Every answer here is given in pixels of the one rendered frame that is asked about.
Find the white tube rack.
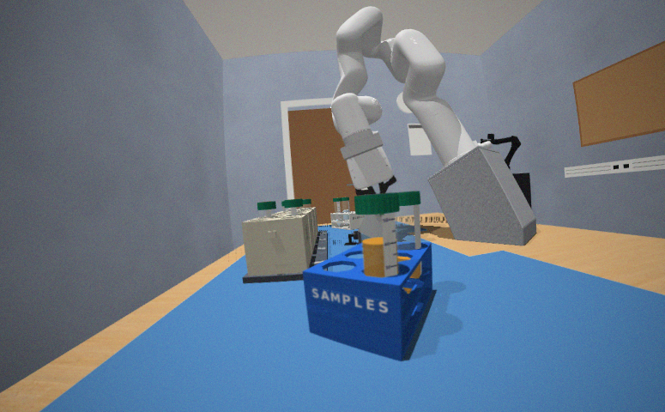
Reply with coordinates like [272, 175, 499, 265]
[330, 211, 360, 230]

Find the blue table mat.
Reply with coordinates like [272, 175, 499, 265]
[40, 238, 665, 412]

